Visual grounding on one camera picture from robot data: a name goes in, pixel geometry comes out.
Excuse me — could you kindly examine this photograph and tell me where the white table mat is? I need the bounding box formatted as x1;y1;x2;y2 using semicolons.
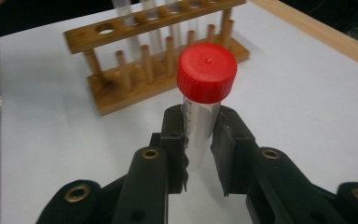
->
0;0;358;224

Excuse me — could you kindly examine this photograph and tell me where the wooden test tube rack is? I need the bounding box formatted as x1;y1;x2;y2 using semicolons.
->
62;0;251;117

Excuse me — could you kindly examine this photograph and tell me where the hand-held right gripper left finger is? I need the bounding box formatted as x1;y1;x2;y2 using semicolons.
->
111;104;190;224

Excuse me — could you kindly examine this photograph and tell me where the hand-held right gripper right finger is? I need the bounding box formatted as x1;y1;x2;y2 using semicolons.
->
210;105;351;224

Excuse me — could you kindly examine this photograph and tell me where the red cap test tube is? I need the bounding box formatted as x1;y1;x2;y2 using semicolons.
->
111;0;143;62
176;42;238;172

